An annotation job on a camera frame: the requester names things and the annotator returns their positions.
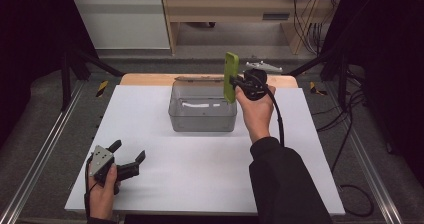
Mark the black curtain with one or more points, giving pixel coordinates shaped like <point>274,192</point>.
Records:
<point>30,50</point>
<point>393,67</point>

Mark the wooden desk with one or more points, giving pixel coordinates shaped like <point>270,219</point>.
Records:
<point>230,7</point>

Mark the wooden table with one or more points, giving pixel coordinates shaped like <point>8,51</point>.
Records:
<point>146,80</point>

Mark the white cabinet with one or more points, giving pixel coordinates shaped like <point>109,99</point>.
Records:
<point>123,24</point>

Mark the white board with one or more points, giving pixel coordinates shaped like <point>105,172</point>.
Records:
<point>200,177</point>

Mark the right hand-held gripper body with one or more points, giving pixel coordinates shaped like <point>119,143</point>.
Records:
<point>255,84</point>

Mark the person's right hand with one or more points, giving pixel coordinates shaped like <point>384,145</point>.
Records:
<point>256,117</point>

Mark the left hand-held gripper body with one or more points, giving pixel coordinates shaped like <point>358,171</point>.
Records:
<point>101,162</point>

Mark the person's left hand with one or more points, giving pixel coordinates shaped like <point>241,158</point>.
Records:
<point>101,197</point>

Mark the aluminium rail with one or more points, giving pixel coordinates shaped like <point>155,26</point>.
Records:
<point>40,150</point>
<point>370,164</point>

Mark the black metal stand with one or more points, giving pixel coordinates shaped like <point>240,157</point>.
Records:
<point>78,67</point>
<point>333,64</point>

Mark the grey transparent plastic box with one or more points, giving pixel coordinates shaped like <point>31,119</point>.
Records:
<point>200,119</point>

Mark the green phone case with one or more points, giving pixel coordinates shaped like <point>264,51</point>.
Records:
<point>231,74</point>

